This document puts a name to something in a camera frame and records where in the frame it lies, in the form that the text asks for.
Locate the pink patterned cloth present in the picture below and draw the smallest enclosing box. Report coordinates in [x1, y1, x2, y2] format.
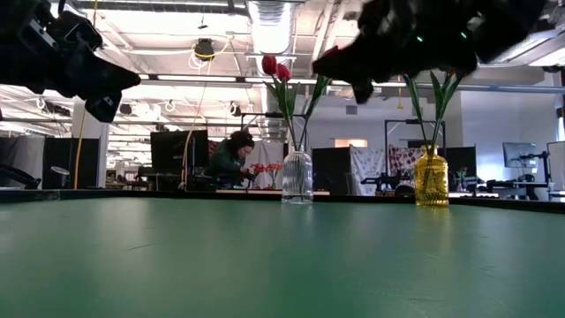
[388, 147, 425, 178]

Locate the black partition panel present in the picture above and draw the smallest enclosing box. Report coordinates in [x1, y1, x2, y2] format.
[311, 147, 353, 196]
[42, 137, 102, 190]

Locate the person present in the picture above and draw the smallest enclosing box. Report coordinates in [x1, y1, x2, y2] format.
[205, 130, 257, 190]

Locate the grey monitor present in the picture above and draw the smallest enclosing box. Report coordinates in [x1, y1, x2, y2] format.
[502, 141, 539, 170]

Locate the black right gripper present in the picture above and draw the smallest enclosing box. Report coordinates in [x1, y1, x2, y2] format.
[312, 0, 480, 105]

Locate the white patterned cloth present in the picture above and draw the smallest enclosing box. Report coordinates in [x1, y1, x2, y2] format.
[350, 147, 385, 195]

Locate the clear ribbed glass vase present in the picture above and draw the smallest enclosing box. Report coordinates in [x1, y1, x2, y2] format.
[281, 141, 314, 205]

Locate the black metal stand frame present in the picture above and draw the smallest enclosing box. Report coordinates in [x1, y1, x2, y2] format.
[240, 112, 309, 191]
[384, 117, 447, 155]

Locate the black dome ceiling camera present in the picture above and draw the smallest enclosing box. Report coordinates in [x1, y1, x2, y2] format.
[193, 38, 216, 62]

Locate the background orange flower bouquet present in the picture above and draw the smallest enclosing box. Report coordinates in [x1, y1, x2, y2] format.
[250, 161, 283, 190]

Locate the yellow glass vase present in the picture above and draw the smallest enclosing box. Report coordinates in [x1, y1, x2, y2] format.
[413, 144, 450, 208]

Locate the corrugated silver ceiling duct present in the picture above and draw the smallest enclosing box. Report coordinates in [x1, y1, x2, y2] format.
[245, 0, 296, 142]

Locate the orange tulip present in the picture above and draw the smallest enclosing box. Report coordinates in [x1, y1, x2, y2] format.
[399, 72, 430, 149]
[434, 72, 463, 149]

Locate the thin yellow hanging cable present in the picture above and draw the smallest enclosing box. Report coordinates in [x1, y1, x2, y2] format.
[180, 57, 211, 186]

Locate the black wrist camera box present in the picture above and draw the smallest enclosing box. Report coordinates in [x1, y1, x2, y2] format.
[358, 0, 398, 39]
[56, 11, 103, 49]

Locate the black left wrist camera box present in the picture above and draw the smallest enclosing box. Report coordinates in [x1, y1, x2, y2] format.
[56, 11, 103, 49]

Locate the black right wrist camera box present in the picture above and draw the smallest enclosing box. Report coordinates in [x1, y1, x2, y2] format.
[358, 0, 398, 39]

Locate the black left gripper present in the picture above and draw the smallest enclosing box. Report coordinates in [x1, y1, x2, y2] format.
[24, 19, 141, 124]

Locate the long ceiling light bar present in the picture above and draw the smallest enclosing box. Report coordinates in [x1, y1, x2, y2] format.
[132, 72, 565, 95]

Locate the white square pillar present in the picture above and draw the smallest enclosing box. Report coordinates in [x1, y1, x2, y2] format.
[72, 101, 110, 191]

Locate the thick yellow hanging cable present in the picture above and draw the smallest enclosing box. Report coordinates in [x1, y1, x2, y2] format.
[72, 0, 99, 191]

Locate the tulip with green stem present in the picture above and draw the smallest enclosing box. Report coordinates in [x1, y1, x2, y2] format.
[428, 70, 445, 149]

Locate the black curved chair back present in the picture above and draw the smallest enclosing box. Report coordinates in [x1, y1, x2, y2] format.
[0, 162, 41, 190]

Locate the small desk lamp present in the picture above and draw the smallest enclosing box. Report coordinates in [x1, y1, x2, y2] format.
[50, 165, 72, 189]

